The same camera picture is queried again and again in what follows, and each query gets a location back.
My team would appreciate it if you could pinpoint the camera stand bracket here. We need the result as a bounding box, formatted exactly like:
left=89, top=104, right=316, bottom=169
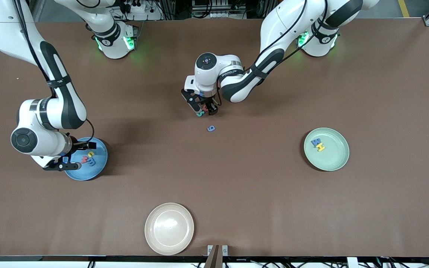
left=204, top=245, right=228, bottom=268

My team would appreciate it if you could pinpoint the beige plate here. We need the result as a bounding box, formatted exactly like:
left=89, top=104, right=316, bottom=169
left=144, top=202, right=195, bottom=256

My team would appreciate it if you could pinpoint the aluminium table edge rail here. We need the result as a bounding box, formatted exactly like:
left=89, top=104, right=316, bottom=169
left=0, top=255, right=429, bottom=268

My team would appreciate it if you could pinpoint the green plate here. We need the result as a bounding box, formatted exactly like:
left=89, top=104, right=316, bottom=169
left=304, top=128, right=350, bottom=172

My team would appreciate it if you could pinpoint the white power strip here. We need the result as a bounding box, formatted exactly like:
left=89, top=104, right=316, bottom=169
left=120, top=0, right=163, bottom=21

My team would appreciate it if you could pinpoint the black electronics box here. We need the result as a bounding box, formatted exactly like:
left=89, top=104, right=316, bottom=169
left=191, top=0, right=245, bottom=19

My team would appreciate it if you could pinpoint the blue plate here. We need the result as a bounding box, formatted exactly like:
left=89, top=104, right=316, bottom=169
left=64, top=137, right=108, bottom=181

